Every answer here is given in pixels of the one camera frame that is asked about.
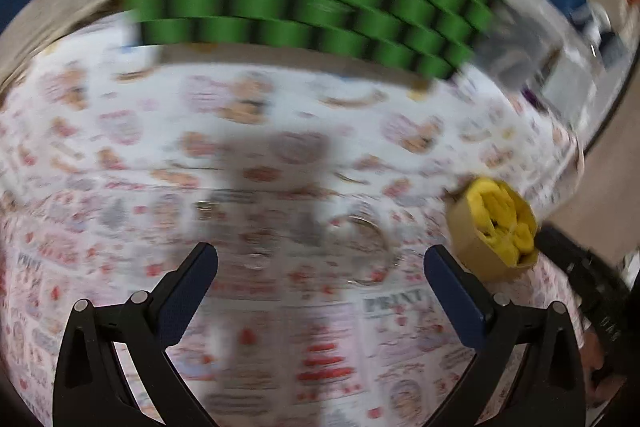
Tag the strawberry print tablecloth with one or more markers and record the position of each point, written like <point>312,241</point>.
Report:
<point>300,357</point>

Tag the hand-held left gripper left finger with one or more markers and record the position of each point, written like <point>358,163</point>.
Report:
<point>185,292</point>

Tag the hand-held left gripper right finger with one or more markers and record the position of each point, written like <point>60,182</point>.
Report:
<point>452,292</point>

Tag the clear plastic container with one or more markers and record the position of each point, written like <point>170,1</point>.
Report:
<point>515,52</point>

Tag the yellow cloth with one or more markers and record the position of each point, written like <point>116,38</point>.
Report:
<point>502,217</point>

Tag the bear print cloth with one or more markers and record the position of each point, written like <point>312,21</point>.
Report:
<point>300,132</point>

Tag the cardboard cup with yellow cloth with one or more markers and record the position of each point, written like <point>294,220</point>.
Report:
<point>487,252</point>

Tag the person's right hand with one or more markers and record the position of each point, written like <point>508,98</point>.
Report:
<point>595,357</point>

